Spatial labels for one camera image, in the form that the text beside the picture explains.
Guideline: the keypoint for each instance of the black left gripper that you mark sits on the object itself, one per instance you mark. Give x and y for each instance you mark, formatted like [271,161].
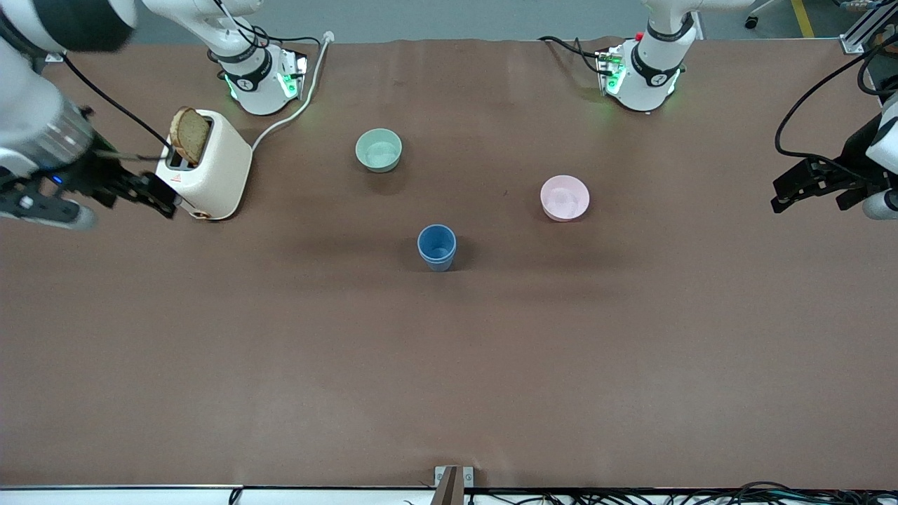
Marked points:
[854,153]

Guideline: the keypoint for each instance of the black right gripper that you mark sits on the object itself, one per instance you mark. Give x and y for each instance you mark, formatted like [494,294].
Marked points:
[90,173]

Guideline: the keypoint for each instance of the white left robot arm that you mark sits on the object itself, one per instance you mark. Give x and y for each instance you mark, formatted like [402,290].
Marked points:
[649,77]

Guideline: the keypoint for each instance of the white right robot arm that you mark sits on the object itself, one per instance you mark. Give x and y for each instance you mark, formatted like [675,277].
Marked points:
[28,105]

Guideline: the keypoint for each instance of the brown bread slice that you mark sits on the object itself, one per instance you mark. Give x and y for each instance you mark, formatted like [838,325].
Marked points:
[191,137]

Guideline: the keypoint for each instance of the cream toaster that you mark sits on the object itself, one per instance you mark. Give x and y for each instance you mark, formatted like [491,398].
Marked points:
[217,168]

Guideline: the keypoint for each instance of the black chair caster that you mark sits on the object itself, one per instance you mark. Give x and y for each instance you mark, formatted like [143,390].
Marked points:
[752,21]

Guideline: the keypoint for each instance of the green bowl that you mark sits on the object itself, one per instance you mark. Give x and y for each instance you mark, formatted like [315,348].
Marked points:
[379,151]

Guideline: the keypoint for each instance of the pink bowl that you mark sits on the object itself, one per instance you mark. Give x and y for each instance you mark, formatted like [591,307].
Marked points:
[565,198]

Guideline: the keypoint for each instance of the aluminium frame profile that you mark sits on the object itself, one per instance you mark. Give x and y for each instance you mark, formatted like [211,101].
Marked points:
[852,43]

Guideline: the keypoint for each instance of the metal table edge bracket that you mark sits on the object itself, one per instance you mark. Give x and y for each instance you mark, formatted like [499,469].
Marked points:
[466,477]

